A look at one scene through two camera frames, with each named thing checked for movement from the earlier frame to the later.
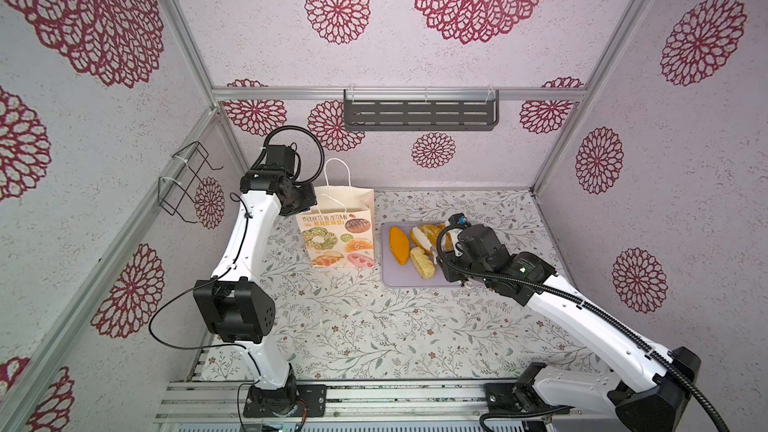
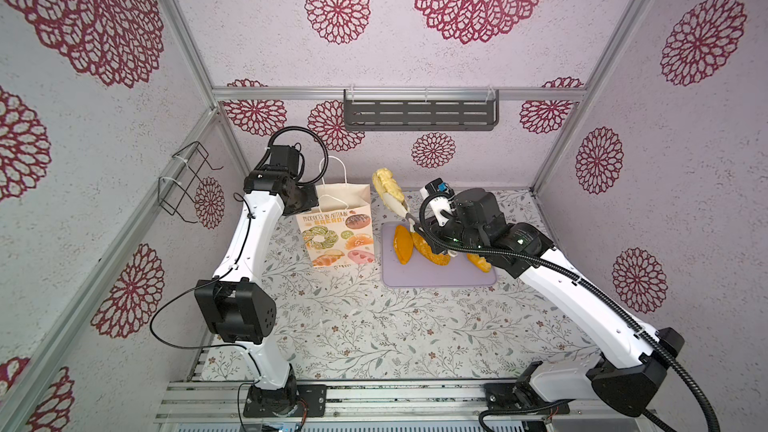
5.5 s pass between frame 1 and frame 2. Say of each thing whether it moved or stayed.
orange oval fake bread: stayed
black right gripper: moved
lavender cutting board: stayed
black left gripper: stayed
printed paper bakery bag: stayed
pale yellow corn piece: moved
